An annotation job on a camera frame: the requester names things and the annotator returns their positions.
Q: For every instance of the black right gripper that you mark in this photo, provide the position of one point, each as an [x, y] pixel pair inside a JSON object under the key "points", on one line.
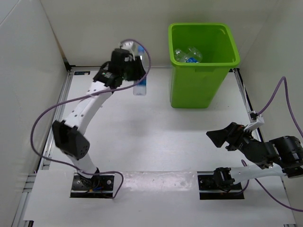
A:
{"points": [[233, 132]]}

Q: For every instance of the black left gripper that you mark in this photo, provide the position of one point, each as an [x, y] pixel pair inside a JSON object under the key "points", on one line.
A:
{"points": [[137, 64]]}

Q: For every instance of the blue label water bottle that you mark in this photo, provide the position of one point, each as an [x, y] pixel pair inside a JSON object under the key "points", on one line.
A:
{"points": [[140, 89]]}

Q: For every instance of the dark blue label bottle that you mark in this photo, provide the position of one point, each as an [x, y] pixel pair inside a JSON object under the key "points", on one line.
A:
{"points": [[183, 57]]}

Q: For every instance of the clear crinkled plastic bottle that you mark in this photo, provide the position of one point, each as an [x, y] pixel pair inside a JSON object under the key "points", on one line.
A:
{"points": [[195, 53]]}

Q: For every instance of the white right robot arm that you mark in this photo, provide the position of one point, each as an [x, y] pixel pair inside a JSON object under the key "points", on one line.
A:
{"points": [[282, 156]]}

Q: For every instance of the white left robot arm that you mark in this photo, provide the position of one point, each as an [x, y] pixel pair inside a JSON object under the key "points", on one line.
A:
{"points": [[69, 132]]}

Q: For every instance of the green plastic bin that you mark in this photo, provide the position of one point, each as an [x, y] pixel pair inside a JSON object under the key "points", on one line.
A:
{"points": [[194, 84]]}

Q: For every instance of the small blue sticker label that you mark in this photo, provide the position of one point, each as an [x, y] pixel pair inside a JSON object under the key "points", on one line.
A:
{"points": [[81, 72]]}

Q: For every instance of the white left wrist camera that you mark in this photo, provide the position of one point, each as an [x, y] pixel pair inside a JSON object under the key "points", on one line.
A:
{"points": [[129, 46]]}

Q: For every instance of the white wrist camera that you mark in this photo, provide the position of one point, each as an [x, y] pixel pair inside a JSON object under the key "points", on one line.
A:
{"points": [[129, 46], [257, 120]]}

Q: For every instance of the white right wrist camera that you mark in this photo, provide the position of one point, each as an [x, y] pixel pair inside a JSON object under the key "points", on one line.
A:
{"points": [[257, 120]]}

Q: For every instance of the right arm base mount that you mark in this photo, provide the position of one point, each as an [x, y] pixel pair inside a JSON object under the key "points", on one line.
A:
{"points": [[208, 190]]}

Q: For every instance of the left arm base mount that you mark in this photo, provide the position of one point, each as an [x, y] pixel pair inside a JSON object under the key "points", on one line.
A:
{"points": [[100, 188]]}

